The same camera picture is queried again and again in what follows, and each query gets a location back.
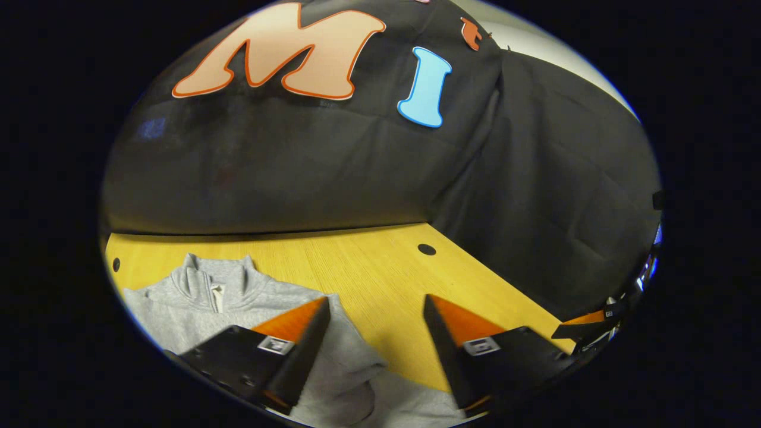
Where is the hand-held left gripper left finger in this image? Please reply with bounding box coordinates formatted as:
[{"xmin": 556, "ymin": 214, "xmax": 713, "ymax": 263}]
[{"xmin": 165, "ymin": 296, "xmax": 331, "ymax": 416}]

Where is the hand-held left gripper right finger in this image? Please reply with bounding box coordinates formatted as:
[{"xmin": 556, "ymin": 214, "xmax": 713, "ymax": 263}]
[{"xmin": 423, "ymin": 294, "xmax": 574, "ymax": 417}]

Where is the grey zip-neck sweatshirt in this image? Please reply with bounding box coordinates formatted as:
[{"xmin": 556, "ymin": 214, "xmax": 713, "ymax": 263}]
[{"xmin": 122, "ymin": 253, "xmax": 470, "ymax": 428}]

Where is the black backdrop cloth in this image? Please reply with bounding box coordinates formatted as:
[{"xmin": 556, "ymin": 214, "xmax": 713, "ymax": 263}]
[{"xmin": 100, "ymin": 0, "xmax": 663, "ymax": 322}]

